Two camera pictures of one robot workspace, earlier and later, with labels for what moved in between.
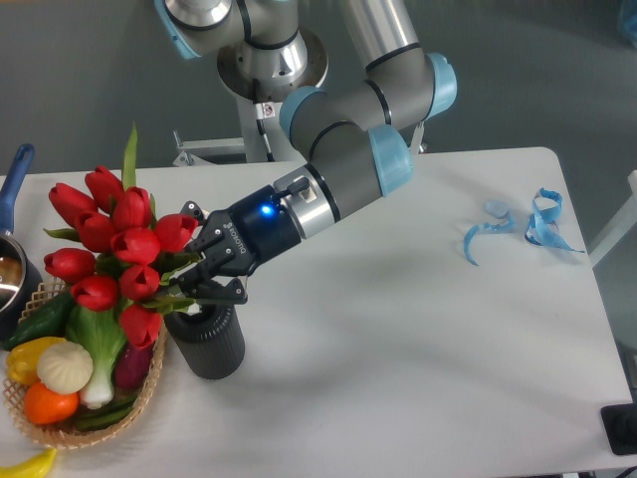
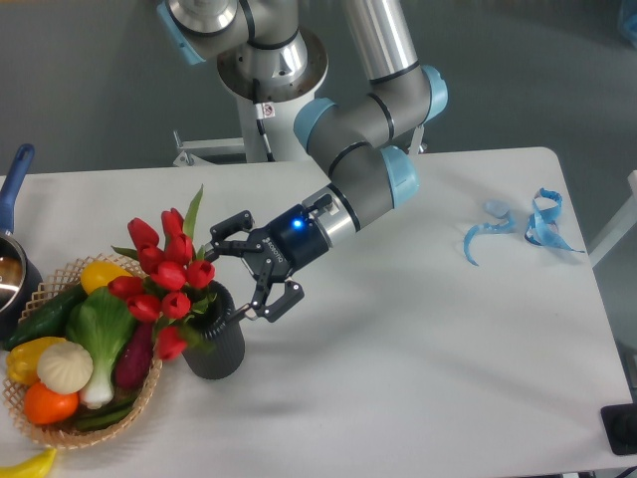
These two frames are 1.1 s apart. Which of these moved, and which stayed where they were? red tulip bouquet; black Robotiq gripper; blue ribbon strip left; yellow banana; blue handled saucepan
Moved: black Robotiq gripper; red tulip bouquet
Stayed: blue ribbon strip left; yellow banana; blue handled saucepan
